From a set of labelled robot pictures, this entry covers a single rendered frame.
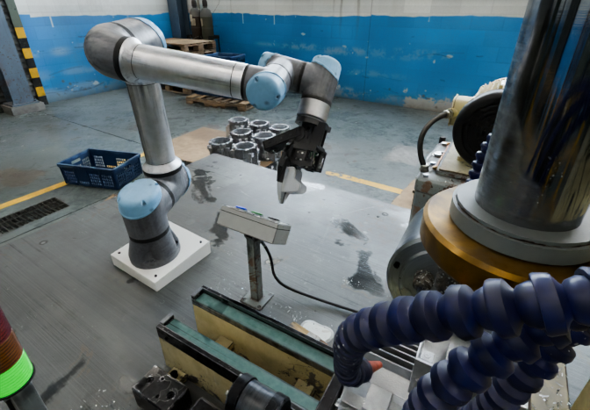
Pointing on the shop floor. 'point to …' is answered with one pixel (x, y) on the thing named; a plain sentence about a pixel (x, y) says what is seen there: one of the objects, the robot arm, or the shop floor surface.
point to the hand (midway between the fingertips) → (279, 197)
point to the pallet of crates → (219, 95)
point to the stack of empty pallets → (189, 52)
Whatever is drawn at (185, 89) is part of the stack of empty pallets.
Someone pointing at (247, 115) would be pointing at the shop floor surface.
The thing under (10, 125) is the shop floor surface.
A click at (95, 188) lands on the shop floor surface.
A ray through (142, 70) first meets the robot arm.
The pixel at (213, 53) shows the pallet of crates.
